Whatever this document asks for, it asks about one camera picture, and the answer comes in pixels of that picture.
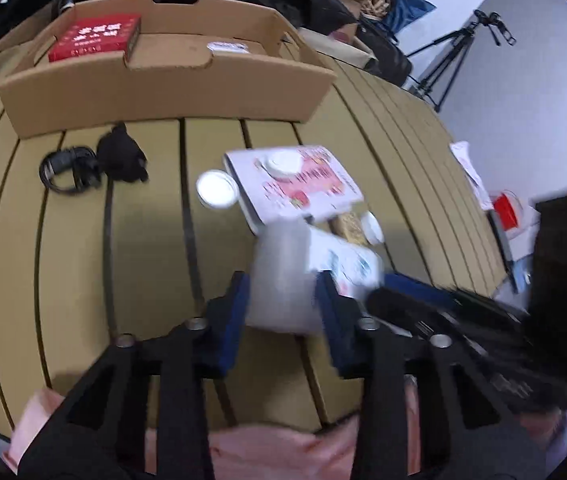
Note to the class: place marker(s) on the open brown cardboard tray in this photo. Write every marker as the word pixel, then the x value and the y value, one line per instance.
pixel 170 72

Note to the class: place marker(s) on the red plastic cup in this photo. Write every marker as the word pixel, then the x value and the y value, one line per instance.
pixel 509 209

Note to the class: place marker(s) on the small yellow printed box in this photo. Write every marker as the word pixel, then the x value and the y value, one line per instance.
pixel 348 227

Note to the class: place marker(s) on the pink and white notebook case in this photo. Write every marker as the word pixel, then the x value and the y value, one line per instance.
pixel 321 191

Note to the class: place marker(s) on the woven wicker basket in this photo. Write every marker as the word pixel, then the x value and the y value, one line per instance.
pixel 376 10

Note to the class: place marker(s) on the black backpack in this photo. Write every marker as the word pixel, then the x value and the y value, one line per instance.
pixel 390 64

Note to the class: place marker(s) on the black camera tripod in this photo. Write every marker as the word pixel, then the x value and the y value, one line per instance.
pixel 458 45

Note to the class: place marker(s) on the blue fabric bag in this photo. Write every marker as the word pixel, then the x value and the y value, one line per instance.
pixel 404 13

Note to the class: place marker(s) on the white paper sheet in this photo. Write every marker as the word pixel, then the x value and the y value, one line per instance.
pixel 461 151

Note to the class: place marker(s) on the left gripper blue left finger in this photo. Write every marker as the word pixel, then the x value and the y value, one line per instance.
pixel 226 315

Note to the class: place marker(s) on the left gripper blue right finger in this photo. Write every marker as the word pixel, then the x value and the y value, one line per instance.
pixel 339 316

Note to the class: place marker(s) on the white sticker label in tray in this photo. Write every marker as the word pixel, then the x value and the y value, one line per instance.
pixel 228 47

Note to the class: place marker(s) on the red box with white text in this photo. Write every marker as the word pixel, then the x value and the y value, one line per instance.
pixel 109 33

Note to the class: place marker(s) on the white plastic lotion bottle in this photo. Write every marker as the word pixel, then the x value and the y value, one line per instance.
pixel 288 258

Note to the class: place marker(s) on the person's right hand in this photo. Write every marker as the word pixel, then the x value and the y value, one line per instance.
pixel 548 430

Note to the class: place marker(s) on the pink knit hat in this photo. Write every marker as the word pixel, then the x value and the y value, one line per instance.
pixel 244 452

